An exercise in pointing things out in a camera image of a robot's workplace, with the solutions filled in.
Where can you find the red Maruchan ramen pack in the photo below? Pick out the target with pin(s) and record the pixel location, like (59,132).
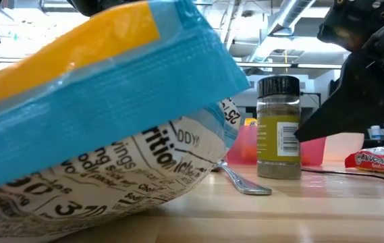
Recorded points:
(377,158)

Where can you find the long ceiling light strip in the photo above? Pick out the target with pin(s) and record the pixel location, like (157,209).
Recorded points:
(313,65)

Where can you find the silver metal spoon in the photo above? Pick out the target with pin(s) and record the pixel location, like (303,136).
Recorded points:
(242,184)

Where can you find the pink plastic bin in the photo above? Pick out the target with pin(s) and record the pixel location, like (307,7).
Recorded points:
(244,148)

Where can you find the blue yellow Maruchan ramen pack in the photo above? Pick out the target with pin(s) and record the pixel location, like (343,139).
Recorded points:
(110,101)

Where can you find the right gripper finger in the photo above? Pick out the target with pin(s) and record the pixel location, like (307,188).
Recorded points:
(353,108)

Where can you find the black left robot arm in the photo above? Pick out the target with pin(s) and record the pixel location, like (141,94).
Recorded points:
(90,5)

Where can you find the white plastic bottle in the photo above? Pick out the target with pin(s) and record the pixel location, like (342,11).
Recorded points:
(375,132)

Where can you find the pink translucent bowl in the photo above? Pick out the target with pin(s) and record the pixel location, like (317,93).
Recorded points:
(343,146)

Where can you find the black-lid spice jar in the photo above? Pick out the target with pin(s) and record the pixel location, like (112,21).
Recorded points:
(277,135)

